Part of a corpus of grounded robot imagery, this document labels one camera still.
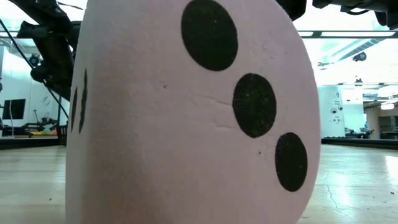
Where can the pink foam dice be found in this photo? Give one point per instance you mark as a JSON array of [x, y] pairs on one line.
[[155, 124]]

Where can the black background robot arm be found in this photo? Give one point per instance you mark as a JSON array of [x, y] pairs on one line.
[[38, 124]]

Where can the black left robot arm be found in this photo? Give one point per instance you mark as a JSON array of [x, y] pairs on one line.
[[56, 62]]

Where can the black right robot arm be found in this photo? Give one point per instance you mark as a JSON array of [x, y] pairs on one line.
[[357, 9]]

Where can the white round pillar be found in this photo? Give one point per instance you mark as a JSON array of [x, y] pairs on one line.
[[331, 124]]

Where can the black plastic basket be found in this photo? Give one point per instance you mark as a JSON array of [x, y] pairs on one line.
[[62, 135]]

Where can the black ceiling camera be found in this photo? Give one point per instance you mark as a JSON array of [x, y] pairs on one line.
[[359, 56], [33, 60]]

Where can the black wall monitor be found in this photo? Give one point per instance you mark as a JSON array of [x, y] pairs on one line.
[[14, 109]]

